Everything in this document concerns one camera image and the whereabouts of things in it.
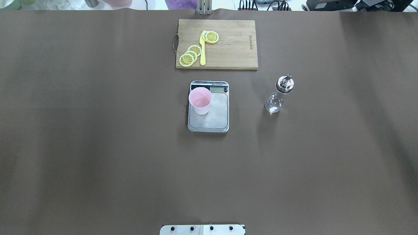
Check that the bamboo cutting board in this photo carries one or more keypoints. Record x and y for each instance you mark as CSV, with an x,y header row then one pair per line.
x,y
236,48

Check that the pink plastic cup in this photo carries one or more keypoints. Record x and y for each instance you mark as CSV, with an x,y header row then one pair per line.
x,y
200,99

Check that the purple cloth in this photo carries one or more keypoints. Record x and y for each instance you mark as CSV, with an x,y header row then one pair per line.
x,y
181,4

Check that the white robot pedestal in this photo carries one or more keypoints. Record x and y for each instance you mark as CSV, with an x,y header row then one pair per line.
x,y
208,229

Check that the lemon slice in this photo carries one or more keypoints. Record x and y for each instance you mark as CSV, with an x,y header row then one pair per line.
x,y
188,58
210,36

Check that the lemon slice near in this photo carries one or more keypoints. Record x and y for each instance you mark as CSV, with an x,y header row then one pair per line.
x,y
188,58

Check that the grey kitchen scale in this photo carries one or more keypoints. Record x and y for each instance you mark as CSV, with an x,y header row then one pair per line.
x,y
217,119

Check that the glass sauce bottle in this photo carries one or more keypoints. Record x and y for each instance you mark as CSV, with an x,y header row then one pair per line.
x,y
275,101

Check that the yellow plastic knife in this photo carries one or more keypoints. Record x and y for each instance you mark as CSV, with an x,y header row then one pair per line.
x,y
202,44

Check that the aluminium frame post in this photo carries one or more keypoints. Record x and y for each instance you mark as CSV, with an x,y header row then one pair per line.
x,y
204,7

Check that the lemon slice far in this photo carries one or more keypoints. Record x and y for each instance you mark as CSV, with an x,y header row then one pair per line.
x,y
210,36

